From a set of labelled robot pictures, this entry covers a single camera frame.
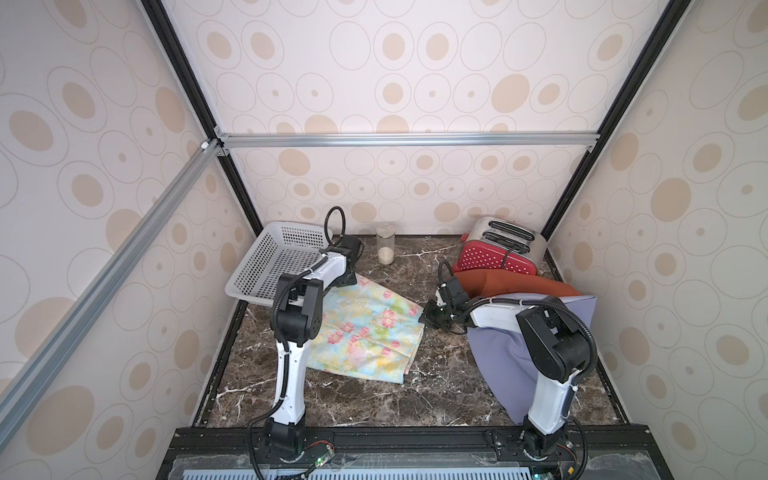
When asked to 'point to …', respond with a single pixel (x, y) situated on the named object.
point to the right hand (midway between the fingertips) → (428, 316)
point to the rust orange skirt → (473, 285)
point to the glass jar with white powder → (385, 243)
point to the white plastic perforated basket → (282, 249)
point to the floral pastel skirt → (368, 330)
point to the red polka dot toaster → (493, 243)
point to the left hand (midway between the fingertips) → (347, 277)
